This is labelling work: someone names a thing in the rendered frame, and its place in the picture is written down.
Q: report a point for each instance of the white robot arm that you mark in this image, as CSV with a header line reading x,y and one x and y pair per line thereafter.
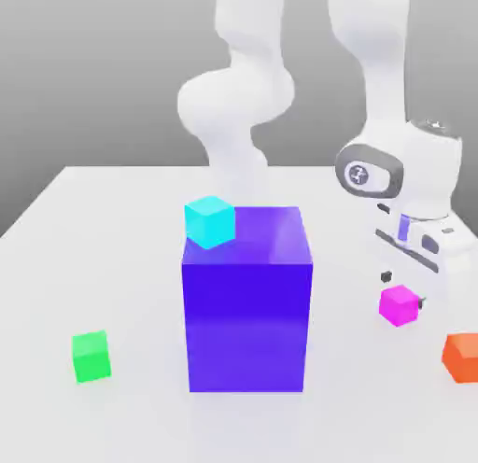
x,y
235,97

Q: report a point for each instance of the large purple box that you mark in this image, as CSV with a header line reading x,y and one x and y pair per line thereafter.
x,y
246,321

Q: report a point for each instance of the small cyan cube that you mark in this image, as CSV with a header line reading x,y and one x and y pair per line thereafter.
x,y
209,222

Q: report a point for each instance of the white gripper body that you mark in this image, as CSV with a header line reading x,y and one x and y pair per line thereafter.
x,y
407,259

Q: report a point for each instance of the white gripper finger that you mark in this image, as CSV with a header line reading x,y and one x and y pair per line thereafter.
x,y
422,302
385,276

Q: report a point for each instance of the small orange cube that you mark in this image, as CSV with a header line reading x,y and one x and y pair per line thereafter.
x,y
463,358

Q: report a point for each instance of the small green cube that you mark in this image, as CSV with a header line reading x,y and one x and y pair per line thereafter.
x,y
91,356

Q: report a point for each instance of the small magenta cube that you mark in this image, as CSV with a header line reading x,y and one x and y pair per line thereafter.
x,y
397,306

